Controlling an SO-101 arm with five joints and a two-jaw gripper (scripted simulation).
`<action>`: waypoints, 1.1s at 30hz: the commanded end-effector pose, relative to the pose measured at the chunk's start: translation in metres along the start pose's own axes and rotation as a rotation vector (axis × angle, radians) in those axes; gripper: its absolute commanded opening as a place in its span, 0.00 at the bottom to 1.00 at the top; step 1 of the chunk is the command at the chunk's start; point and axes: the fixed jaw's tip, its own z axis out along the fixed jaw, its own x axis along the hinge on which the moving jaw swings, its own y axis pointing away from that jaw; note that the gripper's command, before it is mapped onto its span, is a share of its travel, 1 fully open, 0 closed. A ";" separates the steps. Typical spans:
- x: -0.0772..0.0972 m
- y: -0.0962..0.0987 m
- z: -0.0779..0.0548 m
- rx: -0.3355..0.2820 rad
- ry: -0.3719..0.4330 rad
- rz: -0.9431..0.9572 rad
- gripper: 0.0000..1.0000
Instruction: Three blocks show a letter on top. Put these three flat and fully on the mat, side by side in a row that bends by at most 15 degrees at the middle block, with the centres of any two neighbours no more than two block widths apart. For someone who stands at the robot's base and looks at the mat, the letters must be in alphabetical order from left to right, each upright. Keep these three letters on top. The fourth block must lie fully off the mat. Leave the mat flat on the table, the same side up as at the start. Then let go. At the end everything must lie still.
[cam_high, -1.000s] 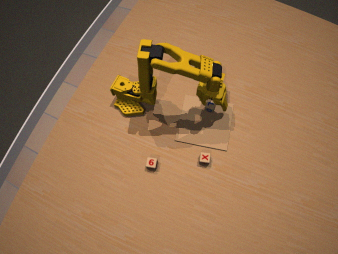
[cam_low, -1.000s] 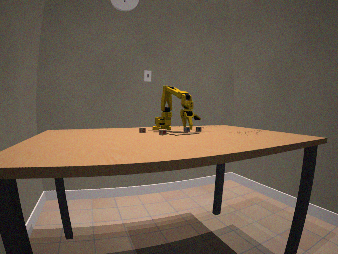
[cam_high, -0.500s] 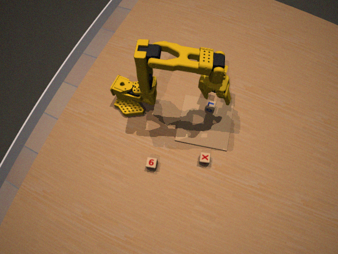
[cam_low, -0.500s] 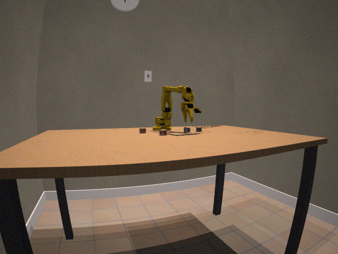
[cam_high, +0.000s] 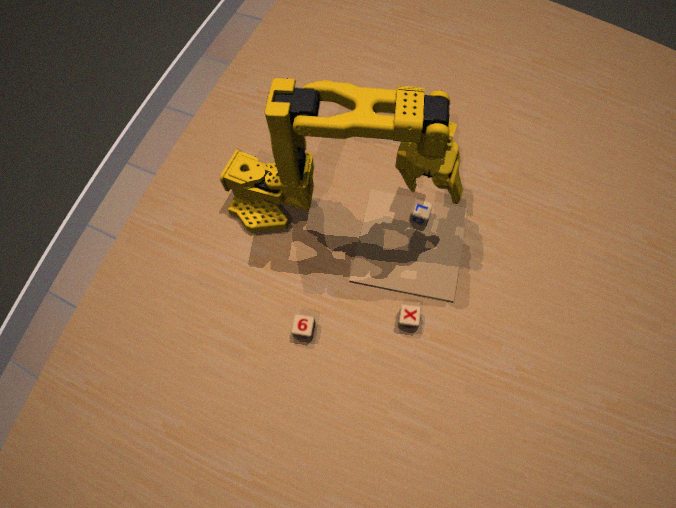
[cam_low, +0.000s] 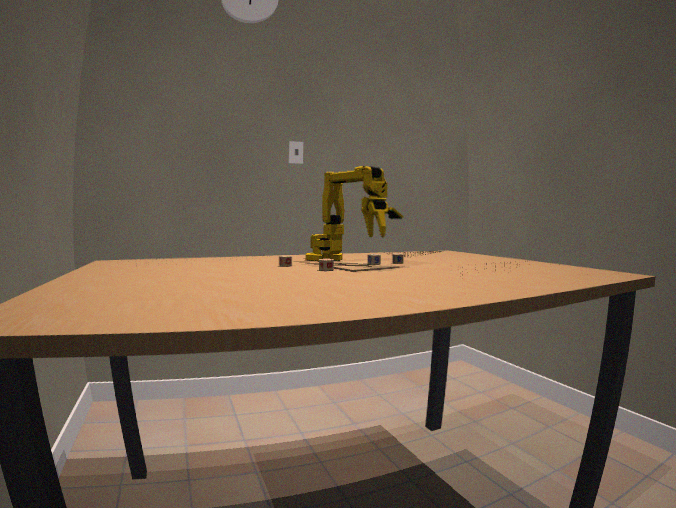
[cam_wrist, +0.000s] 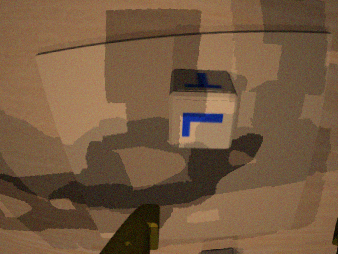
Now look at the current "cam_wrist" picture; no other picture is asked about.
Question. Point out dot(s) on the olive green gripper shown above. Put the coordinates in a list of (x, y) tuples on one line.
[(140, 232)]

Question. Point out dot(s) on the grey block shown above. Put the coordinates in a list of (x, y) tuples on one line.
[(202, 109), (219, 251)]

